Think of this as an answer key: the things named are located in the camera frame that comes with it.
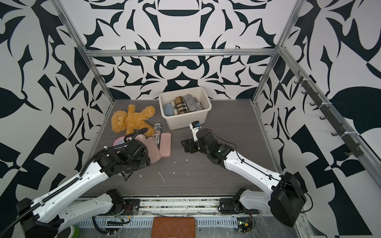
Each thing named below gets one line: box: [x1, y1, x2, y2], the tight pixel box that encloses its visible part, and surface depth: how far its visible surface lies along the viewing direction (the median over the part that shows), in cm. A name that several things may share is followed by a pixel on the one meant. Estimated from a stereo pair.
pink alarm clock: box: [113, 135, 126, 147], surface depth 96 cm
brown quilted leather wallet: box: [150, 216, 198, 238], surface depth 69 cm
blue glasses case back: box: [163, 102, 175, 117], surface depth 104 cm
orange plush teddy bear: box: [111, 103, 156, 138], surface depth 101 cm
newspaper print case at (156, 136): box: [152, 122, 162, 145], surface depth 98 cm
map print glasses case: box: [170, 100, 179, 116], surface depth 101 cm
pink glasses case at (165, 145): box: [159, 132, 172, 158], surface depth 96 cm
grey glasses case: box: [183, 93, 198, 112], surface depth 101 cm
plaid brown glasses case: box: [174, 96, 188, 114], surface depth 101 cm
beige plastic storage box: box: [158, 86, 212, 130], surface depth 103 cm
